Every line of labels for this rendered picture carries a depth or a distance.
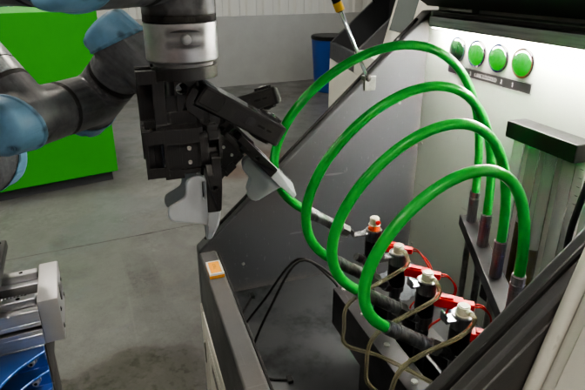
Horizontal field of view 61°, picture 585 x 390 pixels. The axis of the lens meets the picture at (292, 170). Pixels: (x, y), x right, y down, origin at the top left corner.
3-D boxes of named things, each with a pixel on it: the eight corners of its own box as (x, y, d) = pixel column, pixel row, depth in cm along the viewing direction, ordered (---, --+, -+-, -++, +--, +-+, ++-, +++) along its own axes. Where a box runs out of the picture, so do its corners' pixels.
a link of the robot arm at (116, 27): (99, 39, 74) (129, -3, 70) (155, 91, 76) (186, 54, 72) (68, 53, 67) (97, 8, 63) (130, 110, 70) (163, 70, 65)
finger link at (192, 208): (170, 244, 59) (162, 171, 56) (218, 235, 61) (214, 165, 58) (172, 256, 57) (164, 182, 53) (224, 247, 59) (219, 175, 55)
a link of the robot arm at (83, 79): (24, 112, 71) (58, 61, 65) (80, 96, 80) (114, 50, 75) (61, 154, 71) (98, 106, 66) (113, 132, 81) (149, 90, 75)
